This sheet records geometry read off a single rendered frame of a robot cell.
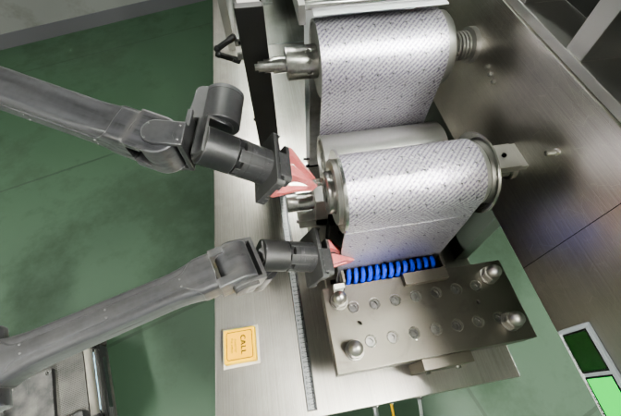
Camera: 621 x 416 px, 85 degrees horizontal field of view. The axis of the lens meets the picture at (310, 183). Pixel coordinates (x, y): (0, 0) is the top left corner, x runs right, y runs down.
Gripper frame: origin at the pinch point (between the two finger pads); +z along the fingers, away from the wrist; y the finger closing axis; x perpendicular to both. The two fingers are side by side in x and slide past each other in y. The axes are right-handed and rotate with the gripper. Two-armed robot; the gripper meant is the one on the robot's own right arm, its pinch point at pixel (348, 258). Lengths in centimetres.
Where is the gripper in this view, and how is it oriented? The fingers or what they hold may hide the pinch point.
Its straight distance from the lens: 72.0
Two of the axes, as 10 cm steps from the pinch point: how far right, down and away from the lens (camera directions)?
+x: 4.7, -5.5, -6.9
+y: 1.6, 8.2, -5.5
